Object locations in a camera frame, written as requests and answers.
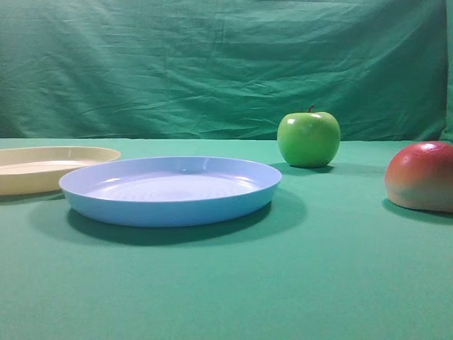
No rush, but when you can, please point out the red and yellow bread bun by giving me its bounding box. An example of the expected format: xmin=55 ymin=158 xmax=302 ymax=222
xmin=384 ymin=141 xmax=452 ymax=213

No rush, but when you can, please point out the blue plastic plate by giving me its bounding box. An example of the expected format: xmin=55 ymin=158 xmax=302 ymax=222
xmin=59 ymin=157 xmax=282 ymax=227

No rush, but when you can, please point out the yellow plastic plate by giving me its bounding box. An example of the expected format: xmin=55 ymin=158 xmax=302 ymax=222
xmin=1 ymin=146 xmax=121 ymax=196

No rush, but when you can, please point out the green apple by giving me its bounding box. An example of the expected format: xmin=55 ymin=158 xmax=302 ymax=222
xmin=277 ymin=107 xmax=341 ymax=168

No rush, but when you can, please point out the green cloth backdrop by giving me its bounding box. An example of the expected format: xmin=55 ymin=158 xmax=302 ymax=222
xmin=1 ymin=1 xmax=452 ymax=140

